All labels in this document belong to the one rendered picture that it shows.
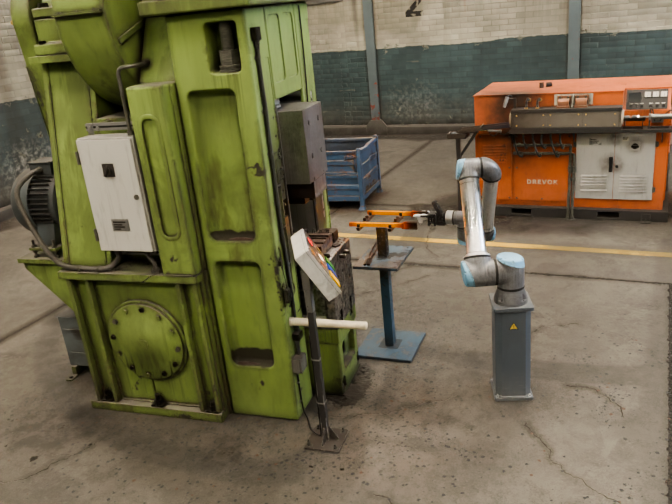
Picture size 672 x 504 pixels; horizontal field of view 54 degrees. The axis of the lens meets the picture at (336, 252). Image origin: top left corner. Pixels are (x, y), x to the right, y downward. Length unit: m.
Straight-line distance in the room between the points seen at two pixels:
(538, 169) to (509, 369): 3.44
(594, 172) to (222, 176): 4.34
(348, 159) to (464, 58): 4.17
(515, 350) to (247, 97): 2.03
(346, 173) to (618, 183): 2.87
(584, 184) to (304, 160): 4.00
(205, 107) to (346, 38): 8.45
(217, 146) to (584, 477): 2.48
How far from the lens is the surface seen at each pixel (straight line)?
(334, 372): 4.12
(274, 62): 3.64
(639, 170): 7.00
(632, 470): 3.71
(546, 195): 7.14
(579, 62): 10.94
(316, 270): 3.17
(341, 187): 7.70
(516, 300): 3.82
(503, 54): 11.10
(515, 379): 4.05
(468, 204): 3.83
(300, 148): 3.61
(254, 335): 3.91
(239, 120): 3.43
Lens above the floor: 2.28
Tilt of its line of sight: 21 degrees down
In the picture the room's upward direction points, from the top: 6 degrees counter-clockwise
